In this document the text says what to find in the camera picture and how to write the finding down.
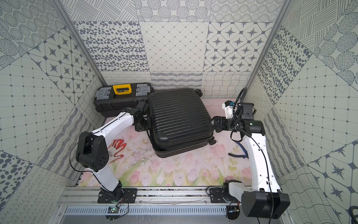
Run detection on black hard-shell suitcase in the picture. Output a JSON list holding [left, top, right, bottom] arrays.
[[148, 88, 216, 158]]

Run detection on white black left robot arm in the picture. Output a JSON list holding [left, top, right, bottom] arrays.
[[76, 101, 150, 203]]

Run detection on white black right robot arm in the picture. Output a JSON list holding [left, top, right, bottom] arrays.
[[213, 116, 291, 220]]

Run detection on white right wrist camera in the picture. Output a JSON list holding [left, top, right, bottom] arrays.
[[222, 100, 237, 119]]

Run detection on red cord with tag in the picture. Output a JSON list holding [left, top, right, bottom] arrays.
[[107, 138, 128, 163]]

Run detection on black toolbox with yellow handle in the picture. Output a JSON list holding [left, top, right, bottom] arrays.
[[94, 83, 154, 118]]

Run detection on blue handled pliers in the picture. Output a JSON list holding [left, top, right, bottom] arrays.
[[227, 140, 249, 159]]

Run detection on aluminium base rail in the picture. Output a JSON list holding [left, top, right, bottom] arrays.
[[57, 186, 241, 220]]

